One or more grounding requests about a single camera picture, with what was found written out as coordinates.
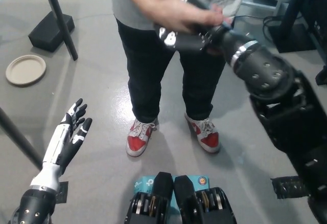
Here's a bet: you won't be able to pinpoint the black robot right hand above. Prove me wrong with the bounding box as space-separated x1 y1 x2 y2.
153 0 256 64

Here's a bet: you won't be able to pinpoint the person's left red white sneaker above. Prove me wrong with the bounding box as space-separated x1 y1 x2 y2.
184 113 221 154

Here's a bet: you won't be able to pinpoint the black object at edge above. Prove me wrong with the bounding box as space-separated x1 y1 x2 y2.
315 65 327 86

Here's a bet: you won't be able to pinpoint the black cable bundle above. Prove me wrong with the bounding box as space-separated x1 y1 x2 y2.
263 15 282 38

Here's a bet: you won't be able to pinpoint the person's red white sneaker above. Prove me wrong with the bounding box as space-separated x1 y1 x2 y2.
184 113 221 154
126 118 159 158

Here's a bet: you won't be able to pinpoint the teal router box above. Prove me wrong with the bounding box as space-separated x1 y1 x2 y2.
134 174 211 209

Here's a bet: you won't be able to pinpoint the beige paper plate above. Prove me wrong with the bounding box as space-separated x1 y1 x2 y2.
5 54 47 86

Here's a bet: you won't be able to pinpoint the person's right red white sneaker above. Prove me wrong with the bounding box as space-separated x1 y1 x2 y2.
126 118 159 158

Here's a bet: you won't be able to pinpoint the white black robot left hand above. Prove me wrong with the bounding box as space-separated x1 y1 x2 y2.
30 98 93 191

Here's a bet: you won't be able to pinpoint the robot left black body block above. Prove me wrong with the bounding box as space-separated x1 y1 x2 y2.
124 172 176 224

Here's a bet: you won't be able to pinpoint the black equipment stand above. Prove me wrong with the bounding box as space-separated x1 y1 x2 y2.
268 0 327 53

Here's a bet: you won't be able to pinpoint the person's right hand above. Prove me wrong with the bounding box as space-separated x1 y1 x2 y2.
152 0 230 33

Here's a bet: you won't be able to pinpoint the black slanted pole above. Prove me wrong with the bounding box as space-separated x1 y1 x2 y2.
39 0 79 61
0 106 43 170

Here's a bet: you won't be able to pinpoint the person grey shirt dark trousers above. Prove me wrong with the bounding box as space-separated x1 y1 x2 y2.
109 0 245 124

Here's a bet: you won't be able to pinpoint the black foam block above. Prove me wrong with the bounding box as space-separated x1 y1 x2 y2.
28 11 76 53

